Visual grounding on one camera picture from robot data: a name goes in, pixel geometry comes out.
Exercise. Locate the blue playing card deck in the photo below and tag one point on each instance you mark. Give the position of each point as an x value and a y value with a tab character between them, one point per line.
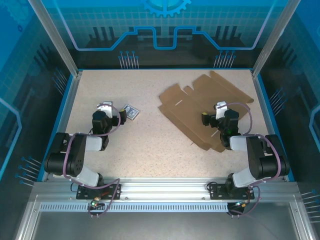
131	113

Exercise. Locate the brown cardboard box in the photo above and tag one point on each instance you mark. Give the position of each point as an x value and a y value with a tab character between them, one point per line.
185	112

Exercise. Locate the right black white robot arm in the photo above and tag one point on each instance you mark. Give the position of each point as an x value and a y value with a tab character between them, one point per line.
260	160

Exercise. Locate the yellow power connector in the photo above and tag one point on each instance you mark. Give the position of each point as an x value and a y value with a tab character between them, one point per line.
243	204
96	200

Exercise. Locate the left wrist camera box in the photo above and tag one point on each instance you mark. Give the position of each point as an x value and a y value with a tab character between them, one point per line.
106	108

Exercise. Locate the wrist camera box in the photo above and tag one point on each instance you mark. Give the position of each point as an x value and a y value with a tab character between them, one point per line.
106	108
221	108

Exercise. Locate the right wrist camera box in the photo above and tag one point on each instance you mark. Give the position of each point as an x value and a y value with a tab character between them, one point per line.
221	108

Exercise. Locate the aluminium side rail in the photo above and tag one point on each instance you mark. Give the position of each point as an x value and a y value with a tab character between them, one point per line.
64	125
258	85

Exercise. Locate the blue table edge frame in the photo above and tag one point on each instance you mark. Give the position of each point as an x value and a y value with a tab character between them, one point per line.
61	112

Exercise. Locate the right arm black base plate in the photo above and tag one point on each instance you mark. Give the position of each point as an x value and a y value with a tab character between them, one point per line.
217	192

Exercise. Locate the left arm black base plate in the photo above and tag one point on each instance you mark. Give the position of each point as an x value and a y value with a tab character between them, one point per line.
85	193

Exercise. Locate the aluminium mounting rail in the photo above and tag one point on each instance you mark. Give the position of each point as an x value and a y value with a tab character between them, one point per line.
162	187

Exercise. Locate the aluminium frame post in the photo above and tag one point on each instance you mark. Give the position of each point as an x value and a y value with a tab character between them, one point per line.
270	45
61	45

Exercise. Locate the grey metal tray frame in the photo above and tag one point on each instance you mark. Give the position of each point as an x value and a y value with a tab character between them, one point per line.
162	225

